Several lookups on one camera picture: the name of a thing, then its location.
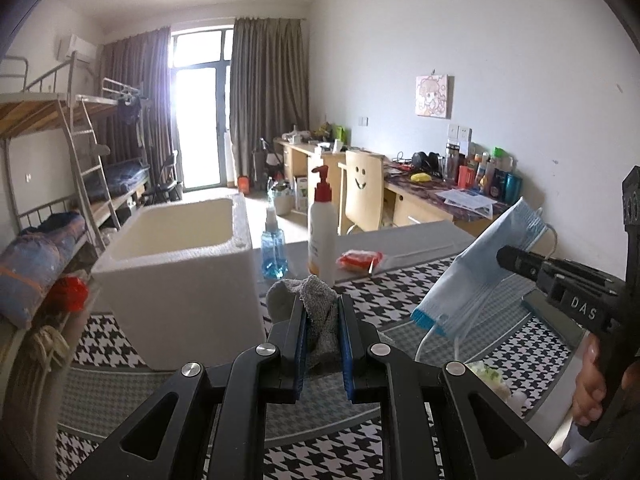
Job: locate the brown curtain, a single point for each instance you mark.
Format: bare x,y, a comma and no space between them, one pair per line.
269,88
134,72

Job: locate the black folding chair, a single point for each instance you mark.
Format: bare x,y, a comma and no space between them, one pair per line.
167,187

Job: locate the bottles cluster on desk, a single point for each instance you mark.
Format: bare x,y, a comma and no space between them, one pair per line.
492,174

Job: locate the red plastic bag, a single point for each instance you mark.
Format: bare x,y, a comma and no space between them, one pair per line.
68,294

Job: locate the long wooden desk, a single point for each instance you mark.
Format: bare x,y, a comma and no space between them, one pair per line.
405,202

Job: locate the wall air conditioner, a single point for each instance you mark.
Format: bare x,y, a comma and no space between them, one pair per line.
85,51

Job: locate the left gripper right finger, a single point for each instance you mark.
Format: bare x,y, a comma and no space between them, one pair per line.
437,422

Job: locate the blue plaid quilt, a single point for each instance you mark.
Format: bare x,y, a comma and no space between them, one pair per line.
34,261

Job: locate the blue liquid spray bottle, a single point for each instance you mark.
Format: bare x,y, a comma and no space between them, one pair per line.
274,259

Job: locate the white pump lotion bottle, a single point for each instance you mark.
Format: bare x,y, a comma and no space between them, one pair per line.
322,230

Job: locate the cartoon wall picture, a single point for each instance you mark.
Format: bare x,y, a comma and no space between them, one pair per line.
431,98

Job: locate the houndstooth tablecloth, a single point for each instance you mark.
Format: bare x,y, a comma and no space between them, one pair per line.
437,422

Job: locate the papers on desk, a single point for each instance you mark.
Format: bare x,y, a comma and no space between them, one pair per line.
468,200

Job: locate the green tissue packet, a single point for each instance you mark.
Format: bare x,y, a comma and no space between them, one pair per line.
493,379

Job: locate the blue face mask pack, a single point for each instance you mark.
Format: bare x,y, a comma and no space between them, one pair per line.
453,303

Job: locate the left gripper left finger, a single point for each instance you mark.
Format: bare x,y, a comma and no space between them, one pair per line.
207,422

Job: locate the white waste bin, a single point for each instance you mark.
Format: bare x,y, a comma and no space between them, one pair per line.
282,198

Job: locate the metal bunk bed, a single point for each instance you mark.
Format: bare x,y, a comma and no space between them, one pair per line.
51,102

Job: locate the yellow object on desk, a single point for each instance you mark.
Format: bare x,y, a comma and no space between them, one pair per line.
420,177

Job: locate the left brown curtain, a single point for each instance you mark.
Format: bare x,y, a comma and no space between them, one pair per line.
134,72

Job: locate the wooden smiley chair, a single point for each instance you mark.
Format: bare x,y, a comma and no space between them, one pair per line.
362,192

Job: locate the right brown curtain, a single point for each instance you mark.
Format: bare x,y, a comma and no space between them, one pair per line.
269,88

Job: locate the white styrofoam box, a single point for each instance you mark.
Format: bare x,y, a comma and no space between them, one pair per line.
180,279

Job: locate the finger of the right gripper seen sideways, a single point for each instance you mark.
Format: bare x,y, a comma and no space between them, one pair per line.
521,262

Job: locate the orange floor container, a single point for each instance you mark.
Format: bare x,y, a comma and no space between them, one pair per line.
244,185

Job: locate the person's right hand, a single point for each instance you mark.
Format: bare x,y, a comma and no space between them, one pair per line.
590,386

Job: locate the glass balcony door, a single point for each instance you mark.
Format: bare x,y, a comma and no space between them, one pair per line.
199,62

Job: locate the grey sock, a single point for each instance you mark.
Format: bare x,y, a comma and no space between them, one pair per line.
320,303

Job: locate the red snack packet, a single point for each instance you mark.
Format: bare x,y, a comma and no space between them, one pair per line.
359,261

